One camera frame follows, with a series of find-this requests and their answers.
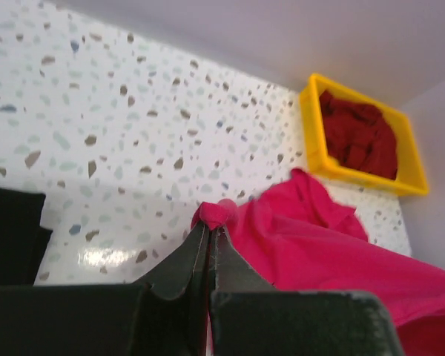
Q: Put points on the pink t shirt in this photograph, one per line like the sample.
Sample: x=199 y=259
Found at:
x=298 y=238

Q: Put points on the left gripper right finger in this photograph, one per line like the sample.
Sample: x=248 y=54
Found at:
x=249 y=316

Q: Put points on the folded black t shirt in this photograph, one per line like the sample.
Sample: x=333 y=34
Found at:
x=23 y=241

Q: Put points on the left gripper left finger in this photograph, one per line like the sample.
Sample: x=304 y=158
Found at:
x=161 y=313

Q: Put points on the dark red t shirt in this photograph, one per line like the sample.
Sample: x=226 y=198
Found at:
x=358 y=136

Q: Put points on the yellow plastic bin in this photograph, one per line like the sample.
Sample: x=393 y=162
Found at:
x=411 y=178

